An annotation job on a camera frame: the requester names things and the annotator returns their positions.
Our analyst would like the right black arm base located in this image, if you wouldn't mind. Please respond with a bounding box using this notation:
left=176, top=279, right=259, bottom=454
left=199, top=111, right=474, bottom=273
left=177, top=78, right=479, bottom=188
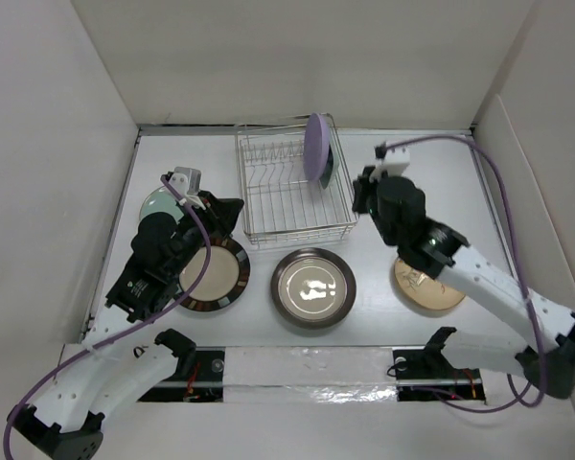
left=386, top=348, right=486, bottom=403

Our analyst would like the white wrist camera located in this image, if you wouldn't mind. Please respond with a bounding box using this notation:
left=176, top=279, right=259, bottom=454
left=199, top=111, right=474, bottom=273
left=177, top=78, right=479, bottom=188
left=370, top=144, right=410, bottom=182
left=161, top=167, right=204, bottom=208

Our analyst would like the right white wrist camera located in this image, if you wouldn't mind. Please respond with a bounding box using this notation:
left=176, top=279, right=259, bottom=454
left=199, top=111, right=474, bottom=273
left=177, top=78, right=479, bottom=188
left=370, top=144, right=410, bottom=182

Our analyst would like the metal wire dish rack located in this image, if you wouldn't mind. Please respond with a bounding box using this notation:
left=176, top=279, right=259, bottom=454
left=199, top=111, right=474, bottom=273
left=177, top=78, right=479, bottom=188
left=235, top=113, right=357, bottom=247

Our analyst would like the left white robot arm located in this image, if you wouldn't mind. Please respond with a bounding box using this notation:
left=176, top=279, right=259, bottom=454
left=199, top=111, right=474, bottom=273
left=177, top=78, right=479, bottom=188
left=2, top=191, right=244, bottom=459

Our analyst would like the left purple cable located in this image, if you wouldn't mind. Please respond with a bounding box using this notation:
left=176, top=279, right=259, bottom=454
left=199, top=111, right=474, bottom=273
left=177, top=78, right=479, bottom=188
left=3, top=172, right=212, bottom=460

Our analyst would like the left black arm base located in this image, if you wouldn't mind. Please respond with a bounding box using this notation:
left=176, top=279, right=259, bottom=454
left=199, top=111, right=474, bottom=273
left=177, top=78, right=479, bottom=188
left=139, top=348, right=225, bottom=403

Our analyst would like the brown rimmed deep plate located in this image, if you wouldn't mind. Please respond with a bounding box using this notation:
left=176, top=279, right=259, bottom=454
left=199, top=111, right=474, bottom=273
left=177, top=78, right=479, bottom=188
left=270, top=248, right=357, bottom=330

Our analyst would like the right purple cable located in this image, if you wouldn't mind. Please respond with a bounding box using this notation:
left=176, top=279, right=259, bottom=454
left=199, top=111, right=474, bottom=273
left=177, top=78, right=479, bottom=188
left=376, top=135, right=547, bottom=414

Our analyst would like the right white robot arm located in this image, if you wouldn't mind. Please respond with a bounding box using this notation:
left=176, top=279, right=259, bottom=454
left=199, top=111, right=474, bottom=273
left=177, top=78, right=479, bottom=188
left=353, top=166, right=575, bottom=400

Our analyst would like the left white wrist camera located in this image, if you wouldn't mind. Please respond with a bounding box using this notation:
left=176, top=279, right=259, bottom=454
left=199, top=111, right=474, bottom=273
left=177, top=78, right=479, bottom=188
left=161, top=167, right=204, bottom=208

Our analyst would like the beige bird pattern plate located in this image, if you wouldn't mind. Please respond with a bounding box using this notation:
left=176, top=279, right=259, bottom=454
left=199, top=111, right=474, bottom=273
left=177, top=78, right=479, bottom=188
left=393, top=259, right=466, bottom=311

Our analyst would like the purple cable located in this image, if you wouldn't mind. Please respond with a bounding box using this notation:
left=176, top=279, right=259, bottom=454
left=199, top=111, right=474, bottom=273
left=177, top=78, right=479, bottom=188
left=3, top=172, right=212, bottom=460
left=376, top=135, right=547, bottom=414

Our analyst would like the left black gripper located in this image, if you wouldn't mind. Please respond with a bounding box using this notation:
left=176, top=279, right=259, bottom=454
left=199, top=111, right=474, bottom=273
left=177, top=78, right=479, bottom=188
left=167, top=190, right=243, bottom=278

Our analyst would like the striped rim beige plate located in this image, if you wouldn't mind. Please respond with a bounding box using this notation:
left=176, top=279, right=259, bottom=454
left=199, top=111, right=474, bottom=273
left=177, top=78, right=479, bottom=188
left=180, top=238, right=250, bottom=312

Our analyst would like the round light green plate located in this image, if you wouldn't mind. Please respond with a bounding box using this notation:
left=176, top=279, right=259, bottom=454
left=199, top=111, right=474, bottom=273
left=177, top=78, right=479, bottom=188
left=139, top=187, right=183, bottom=221

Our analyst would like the rectangular light green plate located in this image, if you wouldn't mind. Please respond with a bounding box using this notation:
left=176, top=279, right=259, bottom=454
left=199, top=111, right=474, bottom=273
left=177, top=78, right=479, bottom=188
left=319, top=148, right=336, bottom=190

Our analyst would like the purple round plate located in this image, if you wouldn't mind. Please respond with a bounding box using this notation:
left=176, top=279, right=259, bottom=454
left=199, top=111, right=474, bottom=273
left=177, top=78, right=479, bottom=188
left=303, top=113, right=331, bottom=183

